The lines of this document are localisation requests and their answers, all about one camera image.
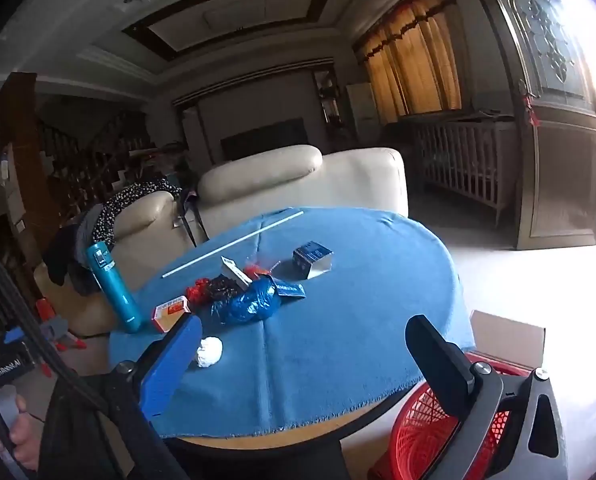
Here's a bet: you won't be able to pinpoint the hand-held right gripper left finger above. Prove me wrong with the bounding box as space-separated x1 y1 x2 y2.
43 314 203 480

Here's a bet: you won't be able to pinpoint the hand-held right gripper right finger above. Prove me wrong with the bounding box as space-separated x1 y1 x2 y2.
405 314 571 480

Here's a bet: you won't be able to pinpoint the items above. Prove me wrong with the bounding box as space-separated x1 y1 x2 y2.
151 296 191 333

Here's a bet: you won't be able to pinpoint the red plastic basket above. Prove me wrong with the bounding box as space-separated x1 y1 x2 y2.
368 352 533 480

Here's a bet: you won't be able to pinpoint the blue plastic bag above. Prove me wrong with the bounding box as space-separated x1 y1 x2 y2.
210 277 282 328

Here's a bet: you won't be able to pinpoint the white medicine box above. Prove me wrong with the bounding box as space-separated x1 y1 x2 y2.
220 256 253 291

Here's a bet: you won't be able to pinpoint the orange-red plastic bag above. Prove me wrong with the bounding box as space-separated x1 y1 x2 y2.
245 260 273 281

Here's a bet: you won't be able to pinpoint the blue foil carton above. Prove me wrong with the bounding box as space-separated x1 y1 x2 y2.
292 241 335 280

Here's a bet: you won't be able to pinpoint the person's left hand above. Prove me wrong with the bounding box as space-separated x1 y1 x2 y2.
5 395 44 472

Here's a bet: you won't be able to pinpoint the orange grey toy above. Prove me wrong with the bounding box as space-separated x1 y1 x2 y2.
35 297 89 351

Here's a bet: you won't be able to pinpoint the white crumpled tissue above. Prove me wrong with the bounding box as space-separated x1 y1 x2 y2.
194 336 225 370

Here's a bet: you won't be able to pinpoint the cardboard box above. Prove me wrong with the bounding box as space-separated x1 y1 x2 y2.
470 310 547 373

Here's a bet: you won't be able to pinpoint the red crumpled plastic wrapper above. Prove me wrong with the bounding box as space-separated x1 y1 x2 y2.
185 277 213 306

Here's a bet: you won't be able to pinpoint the dark clothing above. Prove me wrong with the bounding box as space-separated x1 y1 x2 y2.
43 205 114 296

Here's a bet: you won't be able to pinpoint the dark patterned bag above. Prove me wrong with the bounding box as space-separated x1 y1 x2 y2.
205 274 243 303

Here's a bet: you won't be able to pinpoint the teal water bottle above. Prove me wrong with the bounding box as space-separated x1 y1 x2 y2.
86 241 144 333

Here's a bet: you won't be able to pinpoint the blue tablecloth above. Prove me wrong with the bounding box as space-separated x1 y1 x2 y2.
109 206 477 440

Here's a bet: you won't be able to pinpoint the round wooden table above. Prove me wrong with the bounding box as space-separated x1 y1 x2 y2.
170 395 403 480

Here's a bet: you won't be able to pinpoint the thin white rod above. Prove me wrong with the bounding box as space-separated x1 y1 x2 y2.
162 210 305 279

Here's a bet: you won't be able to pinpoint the flat blue packet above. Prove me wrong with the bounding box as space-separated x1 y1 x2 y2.
273 280 306 301

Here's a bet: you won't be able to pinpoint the black white patterned cloth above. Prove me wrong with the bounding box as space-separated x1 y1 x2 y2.
90 177 183 248

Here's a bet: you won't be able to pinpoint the wooden staircase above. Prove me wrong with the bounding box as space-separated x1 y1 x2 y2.
33 107 179 216

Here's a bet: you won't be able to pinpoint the white baby crib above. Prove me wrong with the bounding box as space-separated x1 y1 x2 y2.
410 115 521 226

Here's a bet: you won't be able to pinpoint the cream leather sofa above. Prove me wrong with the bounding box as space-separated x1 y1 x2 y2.
33 145 409 338

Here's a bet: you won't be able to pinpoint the ornate wooden glass door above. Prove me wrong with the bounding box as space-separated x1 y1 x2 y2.
470 0 596 252

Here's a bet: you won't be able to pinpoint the black television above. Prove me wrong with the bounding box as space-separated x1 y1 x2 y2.
220 117 309 163

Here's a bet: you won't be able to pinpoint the white refrigerator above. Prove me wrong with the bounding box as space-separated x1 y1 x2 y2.
346 81 381 148

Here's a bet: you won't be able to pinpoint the red door tassel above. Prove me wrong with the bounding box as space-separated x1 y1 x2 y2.
520 82 541 128

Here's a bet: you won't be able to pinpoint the dark display shelf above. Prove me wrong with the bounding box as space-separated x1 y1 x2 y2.
313 67 349 141

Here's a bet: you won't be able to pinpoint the yellow curtains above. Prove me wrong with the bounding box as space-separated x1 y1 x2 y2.
353 0 463 123

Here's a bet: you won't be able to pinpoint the black cable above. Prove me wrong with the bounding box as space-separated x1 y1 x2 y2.
0 232 111 413

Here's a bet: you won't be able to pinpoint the dark bag strap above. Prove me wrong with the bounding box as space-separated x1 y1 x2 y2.
173 190 211 248

